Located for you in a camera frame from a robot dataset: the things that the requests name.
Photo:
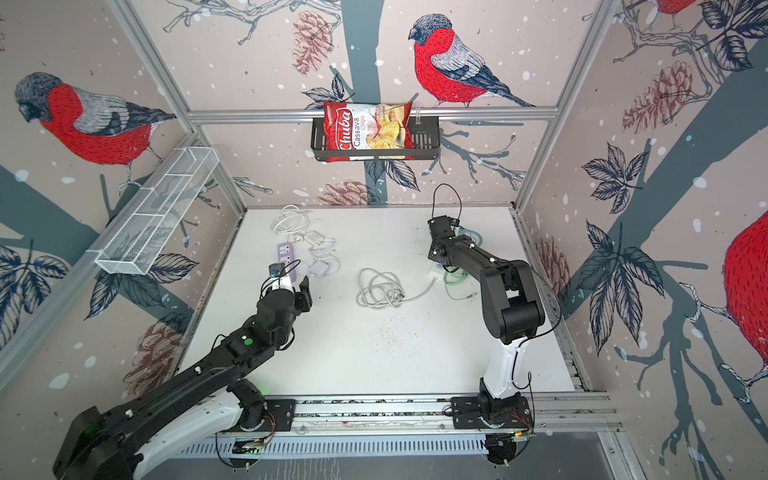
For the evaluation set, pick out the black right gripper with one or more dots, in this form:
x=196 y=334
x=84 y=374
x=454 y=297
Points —
x=433 y=250

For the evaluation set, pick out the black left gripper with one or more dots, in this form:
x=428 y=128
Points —
x=304 y=297

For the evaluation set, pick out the purple power strip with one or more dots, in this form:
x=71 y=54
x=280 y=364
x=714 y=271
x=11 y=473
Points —
x=288 y=255

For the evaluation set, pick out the light green charger with cable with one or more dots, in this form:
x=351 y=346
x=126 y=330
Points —
x=457 y=286

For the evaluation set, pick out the white blue power strip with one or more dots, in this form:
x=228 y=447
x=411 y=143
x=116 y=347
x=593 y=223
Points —
x=379 y=290

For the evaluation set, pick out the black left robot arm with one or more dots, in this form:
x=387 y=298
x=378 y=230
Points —
x=213 y=395

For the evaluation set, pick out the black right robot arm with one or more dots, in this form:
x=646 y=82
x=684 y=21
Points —
x=512 y=311

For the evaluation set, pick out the red cassava chips bag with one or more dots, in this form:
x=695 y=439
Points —
x=351 y=127

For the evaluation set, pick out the white charger adapter with cable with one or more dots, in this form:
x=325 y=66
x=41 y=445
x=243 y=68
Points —
x=321 y=249

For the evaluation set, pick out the black wire wall basket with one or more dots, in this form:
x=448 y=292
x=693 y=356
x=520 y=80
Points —
x=418 y=140

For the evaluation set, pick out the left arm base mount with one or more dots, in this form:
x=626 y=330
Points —
x=273 y=415

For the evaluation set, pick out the white mesh wall shelf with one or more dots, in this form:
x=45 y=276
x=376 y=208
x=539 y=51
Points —
x=141 y=238

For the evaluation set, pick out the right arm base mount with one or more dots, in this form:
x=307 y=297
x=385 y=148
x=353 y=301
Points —
x=482 y=412

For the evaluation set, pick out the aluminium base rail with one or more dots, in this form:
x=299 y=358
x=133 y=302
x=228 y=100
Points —
x=399 y=414

